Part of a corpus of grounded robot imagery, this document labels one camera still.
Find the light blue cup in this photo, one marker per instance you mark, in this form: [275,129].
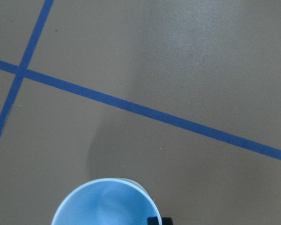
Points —
[107,201]

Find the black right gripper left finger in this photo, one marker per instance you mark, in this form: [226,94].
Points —
[152,221]

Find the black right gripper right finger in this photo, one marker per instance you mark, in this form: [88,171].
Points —
[166,221]

